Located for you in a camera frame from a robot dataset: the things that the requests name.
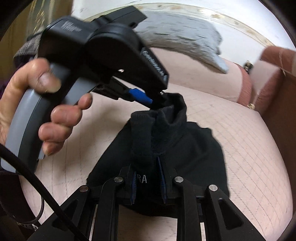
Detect pink brown cushion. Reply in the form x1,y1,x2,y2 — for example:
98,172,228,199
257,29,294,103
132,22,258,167
249,60,285,115

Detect pink bolster pillow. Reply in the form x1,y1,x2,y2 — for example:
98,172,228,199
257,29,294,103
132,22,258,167
152,48,252,106

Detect black pants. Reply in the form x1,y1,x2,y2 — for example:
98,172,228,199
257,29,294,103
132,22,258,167
87,93,229,217

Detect grey striped knit garment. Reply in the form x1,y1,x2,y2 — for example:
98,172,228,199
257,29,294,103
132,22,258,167
13,32,42,68

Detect pink quilted bed cover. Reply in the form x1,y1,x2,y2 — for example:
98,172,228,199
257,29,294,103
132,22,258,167
36,84,293,240

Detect small dark ornament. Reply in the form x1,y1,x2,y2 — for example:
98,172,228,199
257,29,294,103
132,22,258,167
243,60,253,74

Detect black cable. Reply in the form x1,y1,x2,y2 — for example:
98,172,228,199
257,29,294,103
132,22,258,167
0,143,65,225

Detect brown headboard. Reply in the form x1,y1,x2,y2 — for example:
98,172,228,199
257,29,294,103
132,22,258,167
261,46,295,188

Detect left hand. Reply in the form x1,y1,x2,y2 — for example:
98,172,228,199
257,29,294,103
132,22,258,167
1,58,93,156

